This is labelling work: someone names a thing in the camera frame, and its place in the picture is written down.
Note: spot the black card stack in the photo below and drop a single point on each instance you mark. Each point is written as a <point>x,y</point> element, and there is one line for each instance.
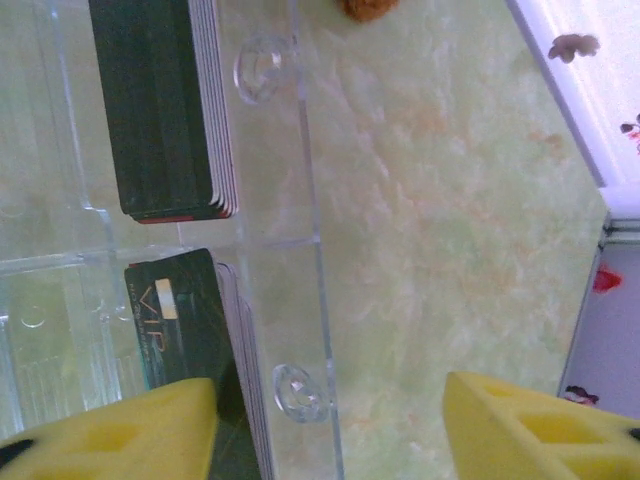
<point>150,110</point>

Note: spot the clear acrylic card stand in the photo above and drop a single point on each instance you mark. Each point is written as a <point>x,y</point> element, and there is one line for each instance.
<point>300,200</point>

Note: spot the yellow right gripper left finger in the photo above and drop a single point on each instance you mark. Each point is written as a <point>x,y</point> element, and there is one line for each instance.
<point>100,445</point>

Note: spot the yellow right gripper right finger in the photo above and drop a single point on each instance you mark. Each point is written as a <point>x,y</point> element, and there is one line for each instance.
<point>540,440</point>

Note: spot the card stack with VIP print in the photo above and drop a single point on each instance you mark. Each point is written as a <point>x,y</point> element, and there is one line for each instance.
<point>190,320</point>

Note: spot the brown teddy bear plush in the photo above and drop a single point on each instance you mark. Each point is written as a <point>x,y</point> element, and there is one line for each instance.
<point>367,9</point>

